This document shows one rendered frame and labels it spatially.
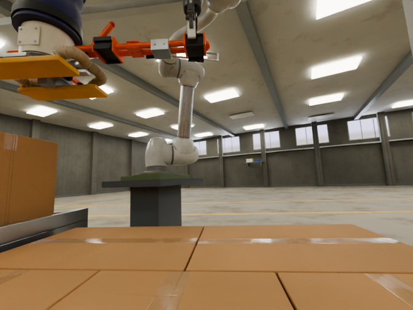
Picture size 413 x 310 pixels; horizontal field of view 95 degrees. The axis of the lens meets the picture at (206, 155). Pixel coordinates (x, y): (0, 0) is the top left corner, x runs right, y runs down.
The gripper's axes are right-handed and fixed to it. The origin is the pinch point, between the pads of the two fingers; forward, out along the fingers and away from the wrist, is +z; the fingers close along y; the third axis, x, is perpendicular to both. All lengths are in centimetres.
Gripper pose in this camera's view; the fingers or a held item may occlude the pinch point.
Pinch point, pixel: (193, 47)
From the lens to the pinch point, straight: 88.3
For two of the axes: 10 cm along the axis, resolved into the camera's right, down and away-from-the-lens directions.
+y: -0.3, -1.2, -9.9
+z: 0.4, 9.9, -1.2
